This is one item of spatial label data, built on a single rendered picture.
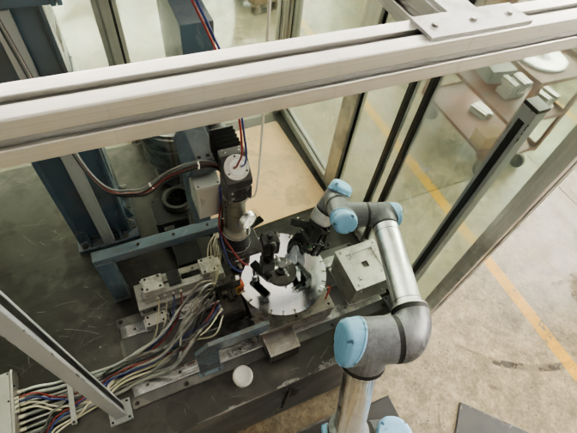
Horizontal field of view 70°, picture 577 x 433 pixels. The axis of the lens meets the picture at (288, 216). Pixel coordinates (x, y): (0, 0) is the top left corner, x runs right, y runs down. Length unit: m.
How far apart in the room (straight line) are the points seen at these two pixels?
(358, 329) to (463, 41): 0.69
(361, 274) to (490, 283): 1.50
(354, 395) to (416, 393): 1.36
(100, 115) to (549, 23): 0.48
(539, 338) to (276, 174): 1.87
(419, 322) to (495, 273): 2.00
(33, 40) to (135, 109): 0.93
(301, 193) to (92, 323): 1.03
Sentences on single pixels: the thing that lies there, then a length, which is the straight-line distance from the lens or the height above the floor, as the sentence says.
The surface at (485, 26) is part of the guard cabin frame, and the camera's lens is 0.51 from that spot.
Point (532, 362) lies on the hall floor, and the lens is 2.87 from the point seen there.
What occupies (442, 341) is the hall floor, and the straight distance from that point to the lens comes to 2.64.
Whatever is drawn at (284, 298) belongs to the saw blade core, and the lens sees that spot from 1.45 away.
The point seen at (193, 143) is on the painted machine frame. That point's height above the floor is 1.52.
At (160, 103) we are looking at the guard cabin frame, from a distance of 0.36.
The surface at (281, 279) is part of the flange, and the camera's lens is 1.46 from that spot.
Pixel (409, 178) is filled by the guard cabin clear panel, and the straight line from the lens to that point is 1.45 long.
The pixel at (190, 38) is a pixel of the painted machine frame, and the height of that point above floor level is 1.70.
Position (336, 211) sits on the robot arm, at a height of 1.31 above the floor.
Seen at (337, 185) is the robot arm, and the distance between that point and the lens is 1.29.
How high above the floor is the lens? 2.26
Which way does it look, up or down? 54 degrees down
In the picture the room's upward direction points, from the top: 9 degrees clockwise
